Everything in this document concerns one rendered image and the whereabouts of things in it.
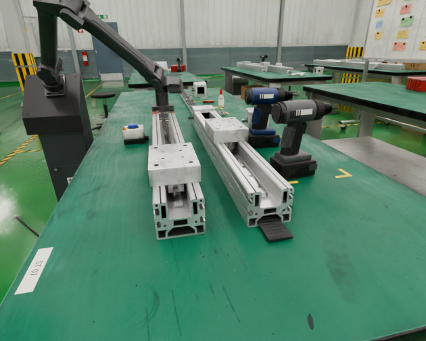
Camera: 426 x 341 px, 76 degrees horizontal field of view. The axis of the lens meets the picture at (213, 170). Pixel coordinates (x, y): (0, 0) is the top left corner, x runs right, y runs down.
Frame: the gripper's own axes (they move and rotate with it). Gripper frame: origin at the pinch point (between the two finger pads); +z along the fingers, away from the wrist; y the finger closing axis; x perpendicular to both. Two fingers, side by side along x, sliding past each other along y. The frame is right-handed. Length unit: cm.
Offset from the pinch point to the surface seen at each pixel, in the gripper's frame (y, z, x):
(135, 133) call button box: -12.3, -2.4, -21.4
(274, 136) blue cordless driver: 39, -2, -39
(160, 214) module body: -4, -4, -85
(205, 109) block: 19.5, -7.0, -5.6
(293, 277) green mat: 16, 2, -101
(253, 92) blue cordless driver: 31, -19, -37
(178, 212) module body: -1, -3, -83
